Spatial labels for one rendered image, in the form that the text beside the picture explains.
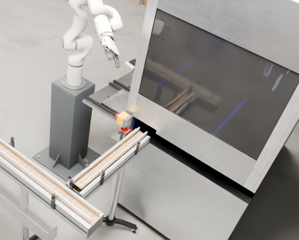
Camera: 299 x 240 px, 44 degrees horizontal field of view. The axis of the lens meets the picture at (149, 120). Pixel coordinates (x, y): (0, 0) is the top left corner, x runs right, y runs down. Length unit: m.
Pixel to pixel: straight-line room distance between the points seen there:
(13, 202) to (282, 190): 2.60
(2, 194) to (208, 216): 1.39
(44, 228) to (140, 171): 0.81
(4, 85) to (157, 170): 2.39
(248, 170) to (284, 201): 1.67
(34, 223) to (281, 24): 1.80
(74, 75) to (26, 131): 1.13
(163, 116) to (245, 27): 0.81
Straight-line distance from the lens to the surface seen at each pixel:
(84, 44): 2.79
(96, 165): 2.27
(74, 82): 2.95
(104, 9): 2.26
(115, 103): 2.83
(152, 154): 2.60
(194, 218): 2.74
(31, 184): 2.15
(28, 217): 2.49
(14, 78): 4.56
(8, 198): 2.59
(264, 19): 1.88
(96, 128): 3.92
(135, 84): 2.39
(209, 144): 2.29
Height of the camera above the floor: 2.58
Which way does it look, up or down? 38 degrees down
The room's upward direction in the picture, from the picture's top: 14 degrees clockwise
